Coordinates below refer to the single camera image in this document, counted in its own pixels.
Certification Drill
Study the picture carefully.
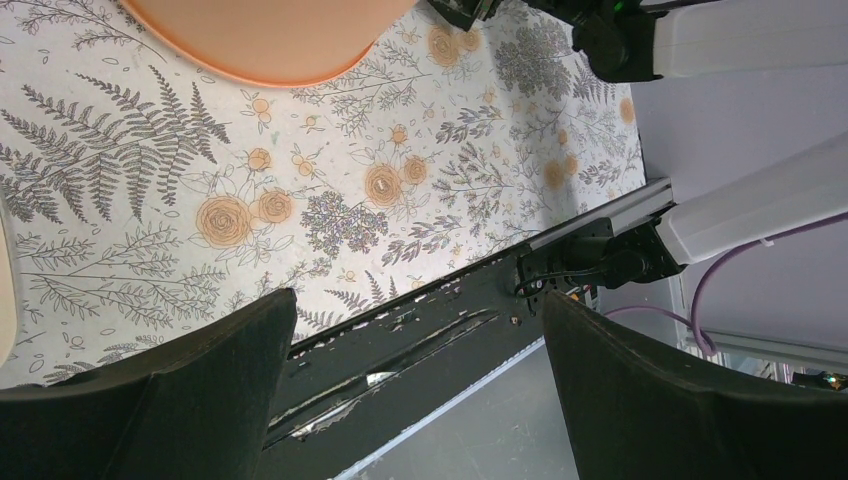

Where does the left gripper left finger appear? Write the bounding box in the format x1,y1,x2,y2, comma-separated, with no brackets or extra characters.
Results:
1,289,297,479

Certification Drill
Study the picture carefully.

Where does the cream perforated large basket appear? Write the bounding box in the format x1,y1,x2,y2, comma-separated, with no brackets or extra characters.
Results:
1,204,20,365

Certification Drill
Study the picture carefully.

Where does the orange round bin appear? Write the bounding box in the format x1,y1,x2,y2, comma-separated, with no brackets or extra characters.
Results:
122,0,415,88

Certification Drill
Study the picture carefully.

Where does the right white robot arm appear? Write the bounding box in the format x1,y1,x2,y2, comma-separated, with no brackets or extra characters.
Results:
468,1,847,298

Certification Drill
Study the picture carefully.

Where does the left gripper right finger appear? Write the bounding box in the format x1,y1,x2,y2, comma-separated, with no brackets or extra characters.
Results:
542,292,847,479

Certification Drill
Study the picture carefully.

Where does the floral patterned table mat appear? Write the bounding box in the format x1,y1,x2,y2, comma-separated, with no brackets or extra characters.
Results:
1,1,646,388

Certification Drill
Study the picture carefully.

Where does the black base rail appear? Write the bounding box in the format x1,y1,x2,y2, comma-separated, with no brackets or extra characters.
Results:
254,218,617,480

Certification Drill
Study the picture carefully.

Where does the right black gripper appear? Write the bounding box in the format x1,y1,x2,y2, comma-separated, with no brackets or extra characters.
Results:
427,0,502,31

